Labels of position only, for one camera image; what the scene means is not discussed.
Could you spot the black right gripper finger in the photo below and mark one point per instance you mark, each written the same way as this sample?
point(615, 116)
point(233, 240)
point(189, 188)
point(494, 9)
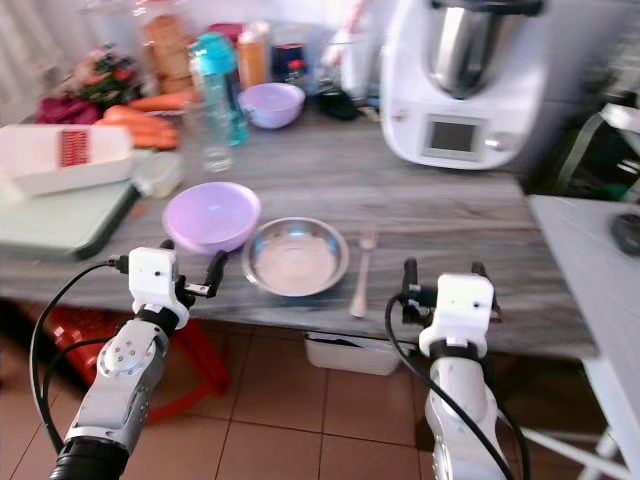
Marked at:
point(409, 284)
point(479, 269)

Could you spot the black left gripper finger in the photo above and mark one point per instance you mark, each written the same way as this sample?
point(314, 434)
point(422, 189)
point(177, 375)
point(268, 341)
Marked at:
point(166, 244)
point(217, 266)

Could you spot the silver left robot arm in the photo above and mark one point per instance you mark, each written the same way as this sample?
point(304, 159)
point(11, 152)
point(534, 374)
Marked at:
point(122, 375)

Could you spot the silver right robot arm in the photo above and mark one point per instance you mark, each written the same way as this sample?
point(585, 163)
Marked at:
point(460, 410)

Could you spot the large purple plastic bowl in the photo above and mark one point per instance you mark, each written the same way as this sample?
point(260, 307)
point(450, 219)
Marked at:
point(212, 214)

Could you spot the small clear lidded container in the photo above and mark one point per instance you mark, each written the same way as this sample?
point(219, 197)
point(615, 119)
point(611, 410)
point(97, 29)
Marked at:
point(160, 174)

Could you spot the stainless steel bowl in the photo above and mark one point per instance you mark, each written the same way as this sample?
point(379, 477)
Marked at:
point(295, 257)

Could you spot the white plastic box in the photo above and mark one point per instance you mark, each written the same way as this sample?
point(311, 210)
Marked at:
point(350, 354)

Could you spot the pale green cutting board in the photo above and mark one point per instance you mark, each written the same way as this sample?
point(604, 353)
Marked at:
point(60, 225)

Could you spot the white side table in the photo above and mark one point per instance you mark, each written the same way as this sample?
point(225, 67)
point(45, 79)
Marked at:
point(590, 270)

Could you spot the orange carrot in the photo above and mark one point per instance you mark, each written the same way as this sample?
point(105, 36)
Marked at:
point(145, 125)
point(160, 102)

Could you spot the red plastic stool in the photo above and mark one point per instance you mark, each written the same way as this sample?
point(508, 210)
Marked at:
point(80, 330)

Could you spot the white slicer with red blade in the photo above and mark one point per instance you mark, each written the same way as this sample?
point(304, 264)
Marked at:
point(40, 160)

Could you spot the clear bottle with blue cap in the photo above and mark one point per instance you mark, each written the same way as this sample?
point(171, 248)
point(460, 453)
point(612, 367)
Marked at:
point(216, 100)

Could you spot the dark round object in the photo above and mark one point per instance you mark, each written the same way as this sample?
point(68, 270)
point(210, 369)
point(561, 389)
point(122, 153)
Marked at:
point(628, 233)

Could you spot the dark purple vegetables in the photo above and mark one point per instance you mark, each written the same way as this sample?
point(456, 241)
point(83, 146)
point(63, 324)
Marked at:
point(68, 109)

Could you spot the small purple plastic bowl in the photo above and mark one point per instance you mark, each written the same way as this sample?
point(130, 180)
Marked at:
point(272, 104)

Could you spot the bunch of flowers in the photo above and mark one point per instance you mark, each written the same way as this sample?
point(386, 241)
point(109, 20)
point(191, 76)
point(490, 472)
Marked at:
point(110, 78)

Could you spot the white kitchen food processor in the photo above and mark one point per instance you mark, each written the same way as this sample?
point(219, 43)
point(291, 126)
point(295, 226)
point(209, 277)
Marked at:
point(410, 95)

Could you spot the bag of brown bread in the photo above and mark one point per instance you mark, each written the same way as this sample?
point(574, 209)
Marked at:
point(165, 55)

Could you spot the small black object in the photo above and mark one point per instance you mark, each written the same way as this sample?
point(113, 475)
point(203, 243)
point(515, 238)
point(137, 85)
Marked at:
point(337, 102)

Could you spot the orange bottle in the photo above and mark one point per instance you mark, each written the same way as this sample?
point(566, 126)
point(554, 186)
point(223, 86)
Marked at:
point(253, 56)

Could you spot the dark jar with label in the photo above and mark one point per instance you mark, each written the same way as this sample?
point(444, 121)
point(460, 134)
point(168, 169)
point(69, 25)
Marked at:
point(289, 64)

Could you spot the white jug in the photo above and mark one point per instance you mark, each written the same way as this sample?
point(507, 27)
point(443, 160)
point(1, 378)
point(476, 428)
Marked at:
point(357, 62)

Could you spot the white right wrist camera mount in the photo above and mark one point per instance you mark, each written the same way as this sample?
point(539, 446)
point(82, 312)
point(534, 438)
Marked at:
point(460, 308)

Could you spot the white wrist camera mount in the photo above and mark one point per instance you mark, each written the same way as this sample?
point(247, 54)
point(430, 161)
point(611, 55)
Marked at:
point(153, 282)
point(460, 308)

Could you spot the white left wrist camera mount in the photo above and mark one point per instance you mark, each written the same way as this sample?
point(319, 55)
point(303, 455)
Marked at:
point(153, 282)

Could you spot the dark metal frame chair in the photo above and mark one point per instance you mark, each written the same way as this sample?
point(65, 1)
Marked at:
point(600, 150)

